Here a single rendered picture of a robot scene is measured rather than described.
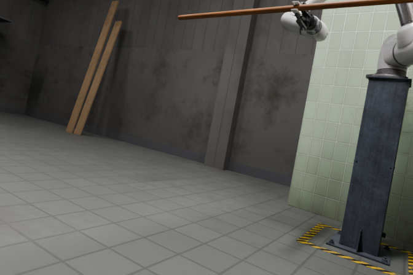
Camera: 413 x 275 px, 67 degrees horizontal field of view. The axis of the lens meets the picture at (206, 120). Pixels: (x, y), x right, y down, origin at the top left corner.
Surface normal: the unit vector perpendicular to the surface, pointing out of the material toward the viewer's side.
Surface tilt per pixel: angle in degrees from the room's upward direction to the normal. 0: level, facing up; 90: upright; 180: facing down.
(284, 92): 90
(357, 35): 90
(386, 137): 90
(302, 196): 90
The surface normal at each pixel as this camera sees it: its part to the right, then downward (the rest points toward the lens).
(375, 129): -0.53, -0.11
